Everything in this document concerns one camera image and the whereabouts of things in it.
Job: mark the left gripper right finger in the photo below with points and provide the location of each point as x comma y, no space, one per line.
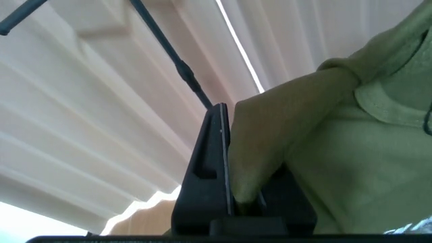
287,209

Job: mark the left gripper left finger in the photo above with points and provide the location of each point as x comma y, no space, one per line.
206,189

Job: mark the green long-sleeved shirt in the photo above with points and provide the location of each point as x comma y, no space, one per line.
337,152

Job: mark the black clothes rack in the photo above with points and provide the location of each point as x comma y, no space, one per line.
184,69

